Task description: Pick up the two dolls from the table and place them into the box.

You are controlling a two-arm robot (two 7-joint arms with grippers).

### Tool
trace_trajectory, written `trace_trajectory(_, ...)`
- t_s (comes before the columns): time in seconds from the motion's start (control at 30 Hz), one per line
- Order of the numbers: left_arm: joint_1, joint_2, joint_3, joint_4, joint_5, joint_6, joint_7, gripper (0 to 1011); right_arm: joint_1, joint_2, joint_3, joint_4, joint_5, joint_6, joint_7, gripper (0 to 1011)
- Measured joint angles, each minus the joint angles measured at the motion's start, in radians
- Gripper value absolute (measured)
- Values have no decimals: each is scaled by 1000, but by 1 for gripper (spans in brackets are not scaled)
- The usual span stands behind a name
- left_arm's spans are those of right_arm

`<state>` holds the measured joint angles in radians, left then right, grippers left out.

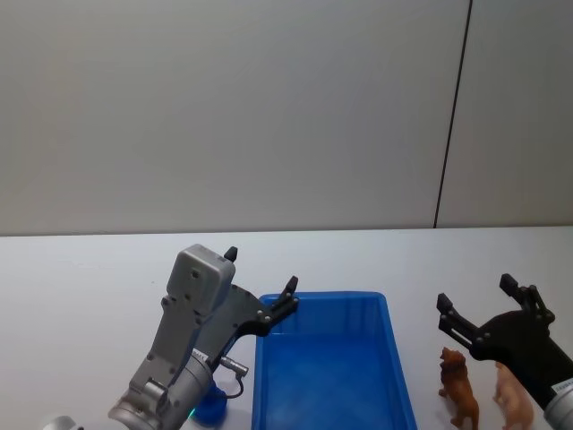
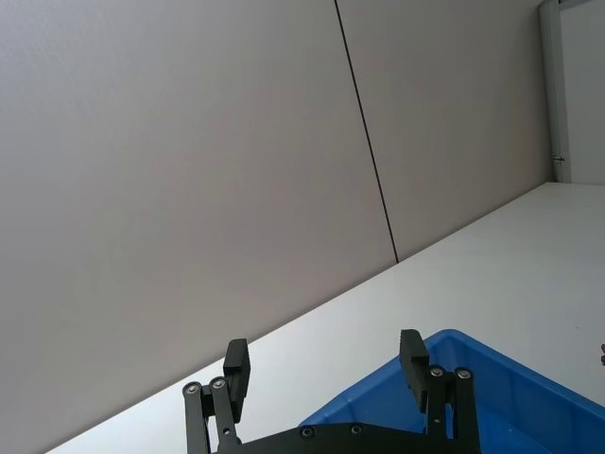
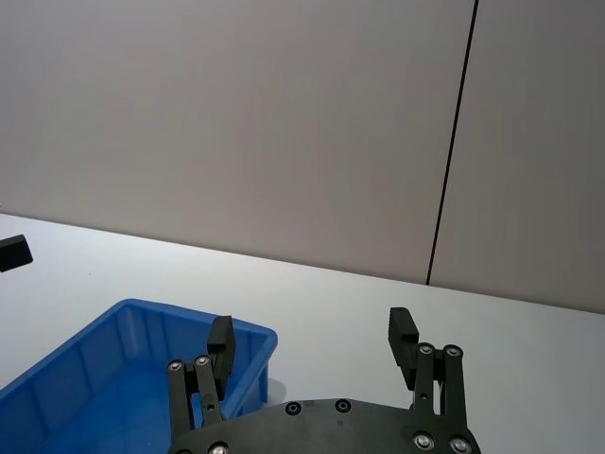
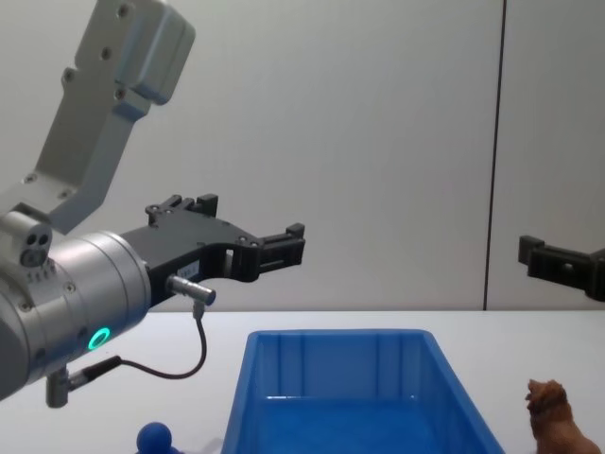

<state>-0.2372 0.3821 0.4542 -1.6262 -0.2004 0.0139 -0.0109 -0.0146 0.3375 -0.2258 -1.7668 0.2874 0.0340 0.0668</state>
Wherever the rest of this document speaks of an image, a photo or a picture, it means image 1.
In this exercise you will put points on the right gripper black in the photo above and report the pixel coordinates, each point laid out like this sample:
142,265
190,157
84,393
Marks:
524,345

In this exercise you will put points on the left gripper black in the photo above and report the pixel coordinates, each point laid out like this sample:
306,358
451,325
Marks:
233,313

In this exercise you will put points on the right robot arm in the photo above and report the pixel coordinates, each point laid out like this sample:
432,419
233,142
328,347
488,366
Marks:
561,407

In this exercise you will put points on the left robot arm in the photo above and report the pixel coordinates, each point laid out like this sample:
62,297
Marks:
179,313

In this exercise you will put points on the brown lion toy figure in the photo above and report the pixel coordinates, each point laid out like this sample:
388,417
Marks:
459,385

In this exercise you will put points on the tan animal toy figure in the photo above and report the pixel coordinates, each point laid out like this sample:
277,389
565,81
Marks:
512,398

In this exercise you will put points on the blue plastic tray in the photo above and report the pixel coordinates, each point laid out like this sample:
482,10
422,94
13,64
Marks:
331,367

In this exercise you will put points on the small blue plastic object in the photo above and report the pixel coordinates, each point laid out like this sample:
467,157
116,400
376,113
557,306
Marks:
212,405

